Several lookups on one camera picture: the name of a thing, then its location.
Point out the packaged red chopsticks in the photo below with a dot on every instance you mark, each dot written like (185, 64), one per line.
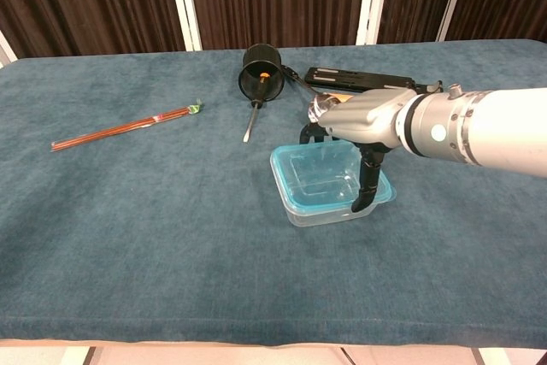
(128, 126)

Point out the clear plastic container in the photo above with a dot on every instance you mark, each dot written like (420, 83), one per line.
(316, 217)

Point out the blue tablecloth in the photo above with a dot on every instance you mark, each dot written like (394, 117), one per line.
(128, 232)

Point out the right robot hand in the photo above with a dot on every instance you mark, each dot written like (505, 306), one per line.
(367, 121)

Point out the black folding laptop stand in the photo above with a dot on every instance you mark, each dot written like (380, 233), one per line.
(342, 78)

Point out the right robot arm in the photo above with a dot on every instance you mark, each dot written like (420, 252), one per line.
(491, 125)

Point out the black mesh pen cup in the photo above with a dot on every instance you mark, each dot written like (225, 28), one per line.
(260, 55)

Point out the teal plastic lid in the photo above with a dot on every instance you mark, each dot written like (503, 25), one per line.
(299, 160)

